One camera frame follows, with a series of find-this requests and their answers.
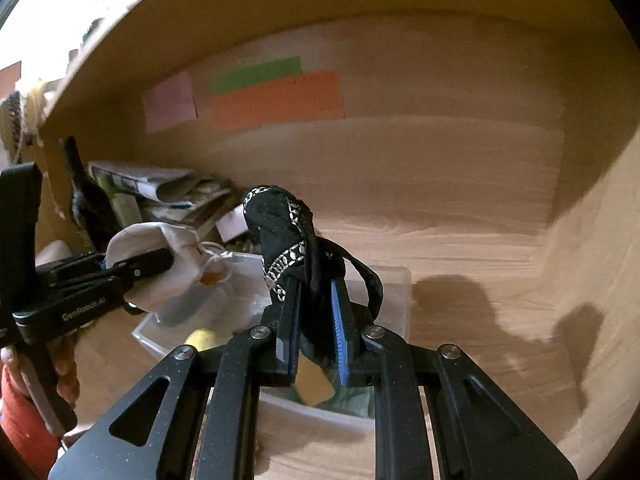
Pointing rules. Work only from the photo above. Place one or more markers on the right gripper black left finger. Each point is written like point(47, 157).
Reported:
point(282, 317)

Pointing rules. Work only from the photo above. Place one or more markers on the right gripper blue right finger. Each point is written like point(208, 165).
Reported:
point(349, 321)

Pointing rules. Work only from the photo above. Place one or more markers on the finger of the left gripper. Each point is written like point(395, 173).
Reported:
point(140, 267)

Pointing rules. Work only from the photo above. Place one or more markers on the white cloth pouch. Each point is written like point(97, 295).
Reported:
point(196, 263)

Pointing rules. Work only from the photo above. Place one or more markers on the person's left hand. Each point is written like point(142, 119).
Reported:
point(62, 353)

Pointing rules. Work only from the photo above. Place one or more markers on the stack of magazines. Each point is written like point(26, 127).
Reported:
point(177, 196)

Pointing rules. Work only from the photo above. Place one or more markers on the dark wine bottle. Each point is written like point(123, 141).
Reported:
point(90, 207)

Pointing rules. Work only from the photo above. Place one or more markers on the small white cardboard box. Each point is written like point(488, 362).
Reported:
point(232, 224)

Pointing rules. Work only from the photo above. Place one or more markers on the red left sleeve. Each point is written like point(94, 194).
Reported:
point(22, 424)

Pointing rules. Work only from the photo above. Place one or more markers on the pink sticky note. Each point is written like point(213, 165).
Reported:
point(169, 103)

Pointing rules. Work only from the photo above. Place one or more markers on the green sticky note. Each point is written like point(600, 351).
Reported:
point(255, 74)

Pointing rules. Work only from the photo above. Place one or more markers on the orange sticky note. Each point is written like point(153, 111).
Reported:
point(301, 98)

